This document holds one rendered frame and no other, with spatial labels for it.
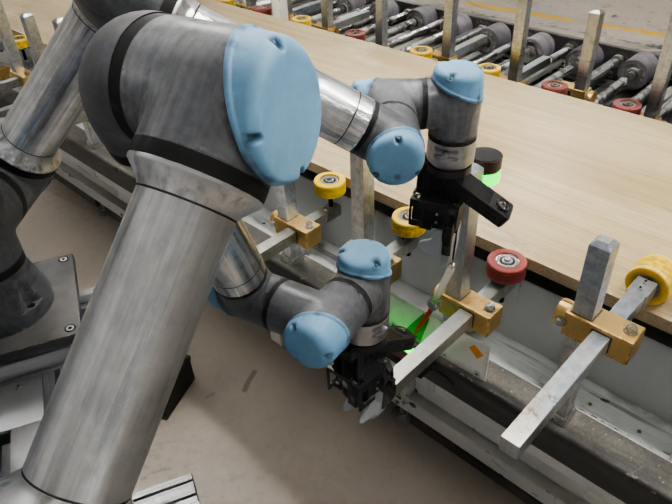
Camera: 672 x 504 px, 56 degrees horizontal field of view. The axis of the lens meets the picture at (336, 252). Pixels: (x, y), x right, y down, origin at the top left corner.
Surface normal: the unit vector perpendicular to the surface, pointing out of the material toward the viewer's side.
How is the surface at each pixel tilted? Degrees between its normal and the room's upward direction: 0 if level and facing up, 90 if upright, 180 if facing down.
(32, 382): 0
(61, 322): 0
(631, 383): 90
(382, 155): 90
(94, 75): 69
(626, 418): 0
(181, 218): 56
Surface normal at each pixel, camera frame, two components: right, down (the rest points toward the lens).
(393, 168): -0.01, 0.61
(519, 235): -0.04, -0.80
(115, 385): 0.22, 0.00
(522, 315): -0.69, 0.46
